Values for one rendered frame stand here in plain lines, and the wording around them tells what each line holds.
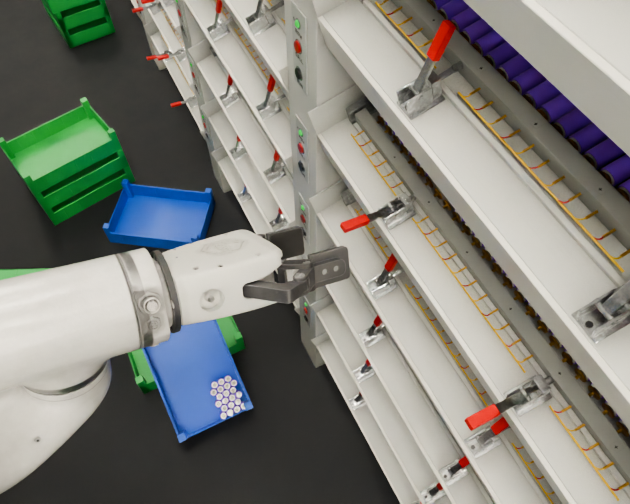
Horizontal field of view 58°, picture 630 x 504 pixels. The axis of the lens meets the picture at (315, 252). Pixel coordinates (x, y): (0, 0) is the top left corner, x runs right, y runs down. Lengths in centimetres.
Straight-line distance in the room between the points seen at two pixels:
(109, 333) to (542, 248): 36
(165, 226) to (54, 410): 141
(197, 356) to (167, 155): 82
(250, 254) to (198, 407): 112
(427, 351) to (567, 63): 55
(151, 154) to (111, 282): 167
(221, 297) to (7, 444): 20
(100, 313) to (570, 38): 38
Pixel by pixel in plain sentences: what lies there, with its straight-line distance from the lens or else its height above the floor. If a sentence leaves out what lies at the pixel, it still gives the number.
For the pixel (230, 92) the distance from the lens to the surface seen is 147.
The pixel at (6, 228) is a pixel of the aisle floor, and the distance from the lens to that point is 211.
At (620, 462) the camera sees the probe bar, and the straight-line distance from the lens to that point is 64.
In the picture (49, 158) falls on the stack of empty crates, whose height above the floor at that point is 16.
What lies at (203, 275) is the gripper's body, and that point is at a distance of 48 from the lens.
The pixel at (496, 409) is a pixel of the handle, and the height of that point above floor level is 95.
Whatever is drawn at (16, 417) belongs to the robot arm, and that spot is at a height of 104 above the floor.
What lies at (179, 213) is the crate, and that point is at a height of 0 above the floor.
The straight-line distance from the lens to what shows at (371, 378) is 123.
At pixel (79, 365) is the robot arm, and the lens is 50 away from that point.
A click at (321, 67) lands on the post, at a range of 76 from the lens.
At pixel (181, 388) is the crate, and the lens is 159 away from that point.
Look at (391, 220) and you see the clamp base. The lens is 72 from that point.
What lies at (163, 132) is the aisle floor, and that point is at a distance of 220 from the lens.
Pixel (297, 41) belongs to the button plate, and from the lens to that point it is 78.
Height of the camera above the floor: 151
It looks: 57 degrees down
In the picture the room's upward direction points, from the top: straight up
